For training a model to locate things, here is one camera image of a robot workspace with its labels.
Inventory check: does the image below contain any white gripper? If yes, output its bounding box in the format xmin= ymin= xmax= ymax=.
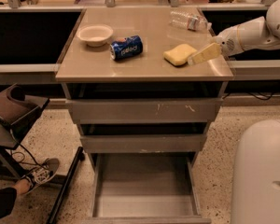
xmin=188 ymin=16 xmax=271 ymax=65

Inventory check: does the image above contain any yellow sponge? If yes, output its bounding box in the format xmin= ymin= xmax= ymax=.
xmin=163 ymin=44 xmax=197 ymax=66

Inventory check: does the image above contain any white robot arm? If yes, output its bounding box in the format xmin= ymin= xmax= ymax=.
xmin=193 ymin=96 xmax=280 ymax=224

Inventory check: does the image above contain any top drawer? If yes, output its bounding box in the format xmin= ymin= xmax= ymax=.
xmin=66 ymin=98 xmax=222 ymax=124

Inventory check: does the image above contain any grey drawer cabinet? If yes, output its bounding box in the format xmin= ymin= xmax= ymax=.
xmin=56 ymin=7 xmax=233 ymax=160

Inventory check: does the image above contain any middle drawer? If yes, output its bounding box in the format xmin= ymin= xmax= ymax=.
xmin=80 ymin=134 xmax=206 ymax=153

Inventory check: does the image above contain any open bottom drawer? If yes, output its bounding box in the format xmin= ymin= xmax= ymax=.
xmin=82 ymin=153 xmax=211 ymax=224

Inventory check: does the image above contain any clear plastic water bottle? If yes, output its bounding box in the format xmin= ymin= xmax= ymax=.
xmin=170 ymin=10 xmax=211 ymax=32

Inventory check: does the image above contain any blue pepsi can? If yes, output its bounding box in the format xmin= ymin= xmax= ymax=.
xmin=110 ymin=35 xmax=143 ymax=61

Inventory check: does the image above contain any white bowl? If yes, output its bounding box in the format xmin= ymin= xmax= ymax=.
xmin=77 ymin=24 xmax=113 ymax=47

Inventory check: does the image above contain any black and white sneaker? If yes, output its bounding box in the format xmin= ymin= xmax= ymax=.
xmin=22 ymin=158 xmax=60 ymax=192

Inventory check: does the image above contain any person's leg in black trousers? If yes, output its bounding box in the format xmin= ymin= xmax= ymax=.
xmin=0 ymin=179 xmax=31 ymax=218

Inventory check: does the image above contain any black cable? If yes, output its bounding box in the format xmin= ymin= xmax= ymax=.
xmin=8 ymin=142 xmax=50 ymax=175

